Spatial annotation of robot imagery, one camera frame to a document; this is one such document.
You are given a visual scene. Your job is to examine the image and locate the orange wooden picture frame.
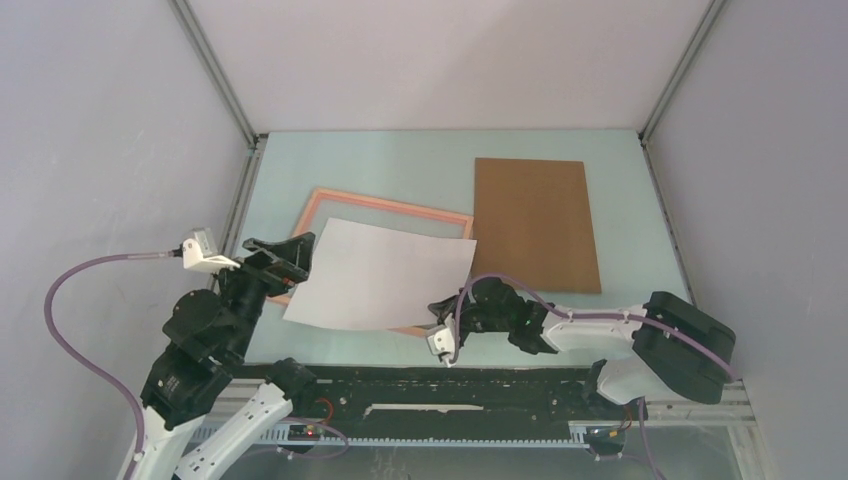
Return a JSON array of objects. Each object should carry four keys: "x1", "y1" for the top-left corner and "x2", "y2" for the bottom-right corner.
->
[{"x1": 273, "y1": 188, "x2": 474, "y2": 338}]

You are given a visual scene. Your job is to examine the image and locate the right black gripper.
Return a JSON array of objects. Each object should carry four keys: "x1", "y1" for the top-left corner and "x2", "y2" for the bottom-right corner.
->
[{"x1": 429, "y1": 287, "x2": 512, "y2": 341}]

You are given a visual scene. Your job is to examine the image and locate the landscape photo print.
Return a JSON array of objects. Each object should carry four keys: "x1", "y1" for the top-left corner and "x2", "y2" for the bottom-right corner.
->
[{"x1": 283, "y1": 218, "x2": 477, "y2": 331}]

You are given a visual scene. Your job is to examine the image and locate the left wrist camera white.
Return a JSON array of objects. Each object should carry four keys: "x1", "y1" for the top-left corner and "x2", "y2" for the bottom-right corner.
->
[{"x1": 181, "y1": 227, "x2": 241, "y2": 274}]

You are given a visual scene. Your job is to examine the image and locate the left aluminium corner post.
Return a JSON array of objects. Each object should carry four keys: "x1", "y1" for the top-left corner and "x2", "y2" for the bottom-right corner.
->
[{"x1": 168, "y1": 0, "x2": 259, "y2": 149}]

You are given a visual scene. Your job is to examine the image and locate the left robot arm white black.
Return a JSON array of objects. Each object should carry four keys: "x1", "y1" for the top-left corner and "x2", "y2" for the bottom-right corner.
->
[{"x1": 126, "y1": 229, "x2": 317, "y2": 479}]

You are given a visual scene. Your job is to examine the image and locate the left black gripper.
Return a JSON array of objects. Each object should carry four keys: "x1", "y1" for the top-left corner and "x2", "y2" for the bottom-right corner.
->
[{"x1": 207, "y1": 230, "x2": 317, "y2": 358}]

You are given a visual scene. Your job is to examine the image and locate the aluminium corner post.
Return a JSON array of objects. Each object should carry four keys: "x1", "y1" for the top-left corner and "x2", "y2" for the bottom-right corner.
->
[
  {"x1": 639, "y1": 0, "x2": 729, "y2": 147},
  {"x1": 168, "y1": 0, "x2": 259, "y2": 149}
]

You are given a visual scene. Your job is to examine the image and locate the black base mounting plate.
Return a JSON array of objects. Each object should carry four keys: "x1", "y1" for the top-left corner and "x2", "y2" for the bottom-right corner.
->
[{"x1": 293, "y1": 365, "x2": 638, "y2": 443}]

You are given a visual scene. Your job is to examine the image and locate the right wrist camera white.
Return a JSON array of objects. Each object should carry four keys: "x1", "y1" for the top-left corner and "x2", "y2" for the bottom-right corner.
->
[{"x1": 425, "y1": 314, "x2": 458, "y2": 367}]

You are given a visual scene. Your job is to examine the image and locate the grey cable duct strip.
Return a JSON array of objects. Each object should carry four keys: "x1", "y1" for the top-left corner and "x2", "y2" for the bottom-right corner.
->
[{"x1": 255, "y1": 423, "x2": 588, "y2": 449}]

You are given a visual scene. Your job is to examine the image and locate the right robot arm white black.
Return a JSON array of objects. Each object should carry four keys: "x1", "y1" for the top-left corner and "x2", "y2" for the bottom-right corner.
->
[{"x1": 426, "y1": 273, "x2": 740, "y2": 418}]

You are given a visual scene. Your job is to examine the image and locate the right aluminium corner post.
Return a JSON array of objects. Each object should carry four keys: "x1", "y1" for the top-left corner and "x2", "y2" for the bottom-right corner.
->
[{"x1": 639, "y1": 0, "x2": 729, "y2": 147}]

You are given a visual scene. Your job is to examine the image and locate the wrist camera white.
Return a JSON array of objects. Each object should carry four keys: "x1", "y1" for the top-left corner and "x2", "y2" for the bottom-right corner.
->
[
  {"x1": 425, "y1": 314, "x2": 458, "y2": 367},
  {"x1": 181, "y1": 227, "x2": 241, "y2": 274}
]

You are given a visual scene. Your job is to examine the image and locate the brown backing board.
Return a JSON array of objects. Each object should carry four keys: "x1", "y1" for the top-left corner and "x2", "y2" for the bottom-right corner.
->
[{"x1": 472, "y1": 157, "x2": 602, "y2": 294}]

